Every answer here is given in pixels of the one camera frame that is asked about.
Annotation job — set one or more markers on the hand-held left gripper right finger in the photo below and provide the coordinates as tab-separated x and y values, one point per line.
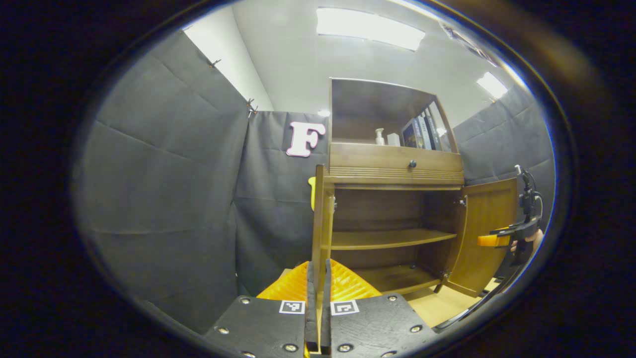
326	308

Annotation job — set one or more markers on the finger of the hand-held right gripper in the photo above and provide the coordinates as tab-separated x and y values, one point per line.
493	240

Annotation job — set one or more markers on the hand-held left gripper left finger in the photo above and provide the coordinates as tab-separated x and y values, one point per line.
311	308

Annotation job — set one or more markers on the wooden shoe cabinet door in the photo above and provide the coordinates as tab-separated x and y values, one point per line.
323	223
487	238

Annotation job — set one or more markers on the wooden double-door shoe cabinet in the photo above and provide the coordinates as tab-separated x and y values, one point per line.
397	164

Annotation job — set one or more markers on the wooden cabinet shelf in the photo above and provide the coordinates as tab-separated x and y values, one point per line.
387	238

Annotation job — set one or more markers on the wooden cabinet drawer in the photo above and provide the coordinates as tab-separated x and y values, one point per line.
377	161

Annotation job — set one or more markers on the dark grey book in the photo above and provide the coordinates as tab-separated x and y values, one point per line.
434	132

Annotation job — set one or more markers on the light grey book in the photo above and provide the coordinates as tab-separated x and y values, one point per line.
424	133

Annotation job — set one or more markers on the small ceiling light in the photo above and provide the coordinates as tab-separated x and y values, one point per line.
492	85

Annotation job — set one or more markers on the dark blue book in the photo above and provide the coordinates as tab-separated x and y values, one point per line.
410	135

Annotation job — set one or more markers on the small white box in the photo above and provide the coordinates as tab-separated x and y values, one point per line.
393	139

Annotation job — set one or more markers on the small white pump bottle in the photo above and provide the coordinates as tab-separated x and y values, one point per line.
379	137

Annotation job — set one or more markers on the large ceiling light panel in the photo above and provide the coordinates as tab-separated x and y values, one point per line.
370	28

